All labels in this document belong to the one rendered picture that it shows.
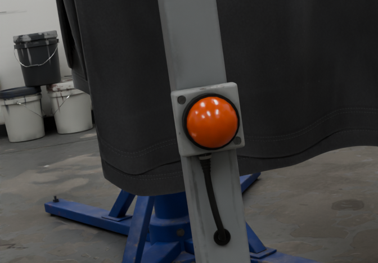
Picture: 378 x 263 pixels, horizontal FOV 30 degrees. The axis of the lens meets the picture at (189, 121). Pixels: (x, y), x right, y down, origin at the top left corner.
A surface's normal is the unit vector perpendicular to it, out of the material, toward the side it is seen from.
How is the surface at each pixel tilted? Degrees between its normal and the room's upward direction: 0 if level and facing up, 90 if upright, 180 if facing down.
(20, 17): 90
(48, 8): 90
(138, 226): 43
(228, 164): 90
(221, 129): 100
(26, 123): 93
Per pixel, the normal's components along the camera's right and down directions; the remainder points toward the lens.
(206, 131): -0.32, 0.35
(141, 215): -0.34, -0.59
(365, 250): -0.14, -0.98
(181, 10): 0.15, 0.13
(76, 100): 0.45, 0.13
